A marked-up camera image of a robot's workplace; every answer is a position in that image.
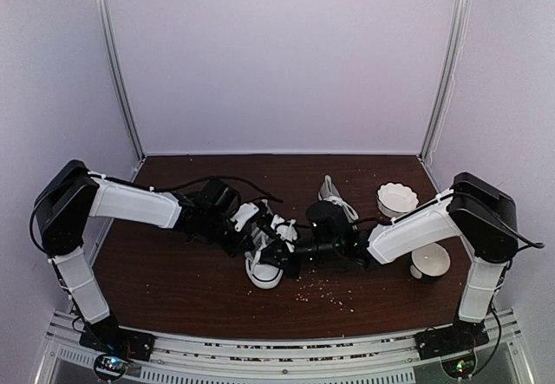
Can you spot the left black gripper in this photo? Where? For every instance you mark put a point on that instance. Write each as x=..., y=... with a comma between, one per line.
x=235, y=248

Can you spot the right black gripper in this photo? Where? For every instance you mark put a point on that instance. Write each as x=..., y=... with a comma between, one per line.
x=291, y=270

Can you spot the grey sneaker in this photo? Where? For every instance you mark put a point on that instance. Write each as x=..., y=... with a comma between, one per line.
x=328, y=192
x=262, y=267

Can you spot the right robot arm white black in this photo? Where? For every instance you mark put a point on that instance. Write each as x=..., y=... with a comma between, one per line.
x=471, y=210

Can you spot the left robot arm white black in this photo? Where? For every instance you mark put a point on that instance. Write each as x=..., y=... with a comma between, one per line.
x=79, y=199

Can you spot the white fluted ceramic bowl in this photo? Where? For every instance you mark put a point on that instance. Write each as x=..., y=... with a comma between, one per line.
x=395, y=200

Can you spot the black and white bowl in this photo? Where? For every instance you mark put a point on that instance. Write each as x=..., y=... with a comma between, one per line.
x=429, y=263

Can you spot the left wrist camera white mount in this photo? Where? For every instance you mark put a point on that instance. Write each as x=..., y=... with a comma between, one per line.
x=244, y=213

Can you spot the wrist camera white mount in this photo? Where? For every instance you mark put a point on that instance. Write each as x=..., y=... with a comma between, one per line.
x=286, y=229
x=244, y=213

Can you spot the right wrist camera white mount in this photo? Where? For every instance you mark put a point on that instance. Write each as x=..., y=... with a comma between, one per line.
x=286, y=229

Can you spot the front aluminium rail frame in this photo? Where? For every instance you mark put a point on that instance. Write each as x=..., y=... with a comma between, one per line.
x=383, y=358

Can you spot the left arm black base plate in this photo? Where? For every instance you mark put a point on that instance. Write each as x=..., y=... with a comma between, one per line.
x=127, y=344

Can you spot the left aluminium frame post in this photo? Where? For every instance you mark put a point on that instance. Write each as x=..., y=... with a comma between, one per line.
x=118, y=78

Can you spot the aluminium frame post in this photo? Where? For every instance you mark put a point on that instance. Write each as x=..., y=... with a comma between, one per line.
x=446, y=82
x=118, y=78

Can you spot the right aluminium frame post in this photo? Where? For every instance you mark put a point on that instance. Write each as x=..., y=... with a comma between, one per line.
x=446, y=82

